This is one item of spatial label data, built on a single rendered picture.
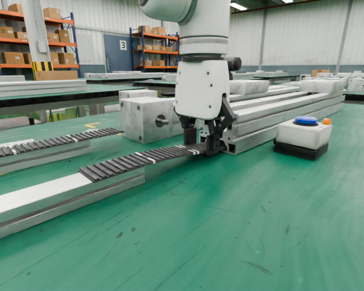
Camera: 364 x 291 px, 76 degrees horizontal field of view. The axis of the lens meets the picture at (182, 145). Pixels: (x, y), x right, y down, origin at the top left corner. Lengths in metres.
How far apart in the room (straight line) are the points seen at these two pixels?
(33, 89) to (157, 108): 1.43
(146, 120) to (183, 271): 0.38
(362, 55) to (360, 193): 15.02
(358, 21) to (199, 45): 15.23
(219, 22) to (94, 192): 0.31
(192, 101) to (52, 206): 0.27
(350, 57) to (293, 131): 14.95
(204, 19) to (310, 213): 0.31
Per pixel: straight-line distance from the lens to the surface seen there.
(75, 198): 0.33
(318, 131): 0.49
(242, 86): 0.83
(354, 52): 15.39
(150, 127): 0.55
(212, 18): 0.41
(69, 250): 0.27
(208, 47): 0.40
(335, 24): 15.64
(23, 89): 1.88
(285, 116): 0.65
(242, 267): 0.24
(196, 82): 0.41
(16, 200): 0.32
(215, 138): 0.43
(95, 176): 0.32
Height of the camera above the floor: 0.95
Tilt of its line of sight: 18 degrees down
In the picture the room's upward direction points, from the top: straight up
